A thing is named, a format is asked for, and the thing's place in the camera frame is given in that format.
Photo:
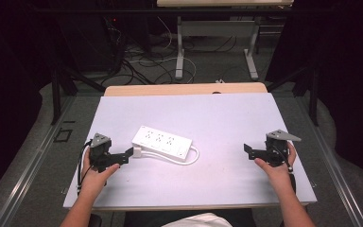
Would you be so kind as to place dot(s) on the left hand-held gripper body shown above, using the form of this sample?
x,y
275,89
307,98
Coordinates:
x,y
100,148

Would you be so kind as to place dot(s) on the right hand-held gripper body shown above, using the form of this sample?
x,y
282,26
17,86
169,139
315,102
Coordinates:
x,y
277,145

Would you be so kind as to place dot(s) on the white plug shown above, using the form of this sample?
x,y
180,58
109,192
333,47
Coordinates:
x,y
137,152

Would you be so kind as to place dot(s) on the white power strip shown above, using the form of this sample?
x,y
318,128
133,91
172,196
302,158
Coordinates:
x,y
162,143

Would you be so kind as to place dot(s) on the person's right hand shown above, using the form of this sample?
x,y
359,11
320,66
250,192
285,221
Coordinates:
x,y
276,175

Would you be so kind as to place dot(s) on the person's left hand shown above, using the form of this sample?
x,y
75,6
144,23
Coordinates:
x,y
96,179

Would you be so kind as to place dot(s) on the white table cover board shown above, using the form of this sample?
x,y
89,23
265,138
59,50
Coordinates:
x,y
208,126

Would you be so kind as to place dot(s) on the black metal stand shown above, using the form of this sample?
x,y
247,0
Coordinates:
x,y
56,94
312,94

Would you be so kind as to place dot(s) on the person's dark trousers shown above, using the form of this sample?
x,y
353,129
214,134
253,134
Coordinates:
x,y
138,219

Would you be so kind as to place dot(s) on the person's white shirt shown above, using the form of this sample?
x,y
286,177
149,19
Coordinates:
x,y
198,220

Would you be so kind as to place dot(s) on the dark curtain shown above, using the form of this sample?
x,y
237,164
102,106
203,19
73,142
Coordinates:
x,y
9,78
346,69

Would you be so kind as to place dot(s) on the black computer tower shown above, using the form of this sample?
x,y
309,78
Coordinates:
x,y
88,41

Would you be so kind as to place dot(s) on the grey metal floor rail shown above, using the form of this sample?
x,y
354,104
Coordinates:
x,y
28,170
334,164

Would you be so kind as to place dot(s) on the white metal frame desk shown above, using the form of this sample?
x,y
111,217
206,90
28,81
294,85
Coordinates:
x,y
217,28

